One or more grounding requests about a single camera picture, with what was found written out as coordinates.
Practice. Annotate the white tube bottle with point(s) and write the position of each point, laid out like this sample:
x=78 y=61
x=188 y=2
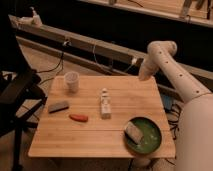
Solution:
x=105 y=104

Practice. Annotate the orange carrot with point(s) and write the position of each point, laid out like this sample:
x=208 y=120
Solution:
x=79 y=118

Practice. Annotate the green plate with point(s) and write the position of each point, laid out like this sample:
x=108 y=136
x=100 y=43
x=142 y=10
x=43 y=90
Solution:
x=151 y=140

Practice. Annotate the blue box under table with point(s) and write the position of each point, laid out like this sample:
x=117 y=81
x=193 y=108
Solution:
x=167 y=101

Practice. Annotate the black chair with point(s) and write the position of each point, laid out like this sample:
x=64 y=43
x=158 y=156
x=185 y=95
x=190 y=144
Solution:
x=24 y=86

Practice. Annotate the grey sponge on plate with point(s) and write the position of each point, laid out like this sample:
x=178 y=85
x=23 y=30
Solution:
x=133 y=132

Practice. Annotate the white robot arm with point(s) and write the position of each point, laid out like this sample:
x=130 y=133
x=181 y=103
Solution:
x=194 y=146

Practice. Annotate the white plug on beam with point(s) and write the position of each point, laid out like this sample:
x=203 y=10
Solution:
x=134 y=61

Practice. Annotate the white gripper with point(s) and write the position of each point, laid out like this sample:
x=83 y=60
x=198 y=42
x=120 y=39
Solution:
x=147 y=69

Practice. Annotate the translucent plastic cup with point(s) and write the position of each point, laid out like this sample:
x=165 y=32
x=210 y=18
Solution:
x=72 y=81

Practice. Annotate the white spray bottle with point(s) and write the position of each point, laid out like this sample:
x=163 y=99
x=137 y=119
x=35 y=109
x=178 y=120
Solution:
x=36 y=18

